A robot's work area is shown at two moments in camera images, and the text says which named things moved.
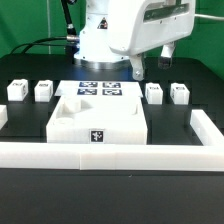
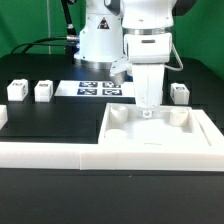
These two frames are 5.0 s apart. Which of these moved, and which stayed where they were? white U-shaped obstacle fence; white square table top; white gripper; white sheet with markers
Moved: white gripper; white square table top
Stayed: white U-shaped obstacle fence; white sheet with markers
